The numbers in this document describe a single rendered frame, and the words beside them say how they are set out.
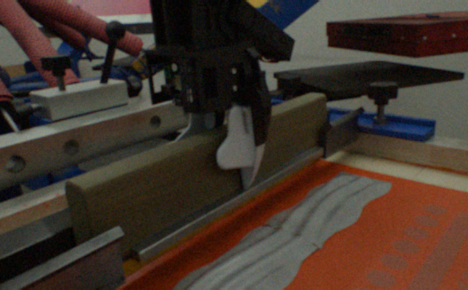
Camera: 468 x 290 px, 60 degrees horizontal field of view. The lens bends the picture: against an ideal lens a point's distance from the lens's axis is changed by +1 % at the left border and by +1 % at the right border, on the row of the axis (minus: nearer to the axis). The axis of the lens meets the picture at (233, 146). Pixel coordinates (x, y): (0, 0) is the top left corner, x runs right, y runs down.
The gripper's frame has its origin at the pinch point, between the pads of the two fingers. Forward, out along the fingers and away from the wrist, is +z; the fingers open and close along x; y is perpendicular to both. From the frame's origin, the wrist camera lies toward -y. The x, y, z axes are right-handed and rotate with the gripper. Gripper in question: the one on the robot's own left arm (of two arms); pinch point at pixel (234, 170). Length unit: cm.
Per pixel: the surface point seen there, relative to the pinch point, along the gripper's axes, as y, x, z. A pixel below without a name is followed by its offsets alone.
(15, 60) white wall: -135, -412, 27
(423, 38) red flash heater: -86, -8, -5
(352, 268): 1.6, 14.7, 5.2
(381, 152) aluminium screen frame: -24.7, 6.6, 4.7
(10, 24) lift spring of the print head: -4, -60, -15
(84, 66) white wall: -199, -400, 42
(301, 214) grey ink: -3.2, 6.6, 4.8
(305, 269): 4.2, 11.6, 5.2
